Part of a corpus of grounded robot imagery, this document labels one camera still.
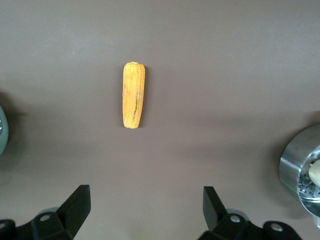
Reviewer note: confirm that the steel steamer pot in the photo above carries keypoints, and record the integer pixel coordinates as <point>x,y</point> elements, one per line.
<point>292,160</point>

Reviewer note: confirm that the brown table cover sheet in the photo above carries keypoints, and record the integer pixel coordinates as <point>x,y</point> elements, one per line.
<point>200,75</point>

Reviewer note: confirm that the yellow corn cob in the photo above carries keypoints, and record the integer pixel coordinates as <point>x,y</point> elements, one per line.
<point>133,95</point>

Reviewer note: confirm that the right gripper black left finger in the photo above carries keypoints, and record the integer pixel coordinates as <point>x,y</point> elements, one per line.
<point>70,217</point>

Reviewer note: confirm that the white steamed bun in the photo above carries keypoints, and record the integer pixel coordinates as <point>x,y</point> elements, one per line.
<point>315,173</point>

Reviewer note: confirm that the stainless steel cooking pot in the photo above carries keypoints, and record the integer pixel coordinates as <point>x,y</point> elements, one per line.
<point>3,130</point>

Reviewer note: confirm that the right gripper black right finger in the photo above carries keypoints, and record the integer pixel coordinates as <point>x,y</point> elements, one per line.
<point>220,220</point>

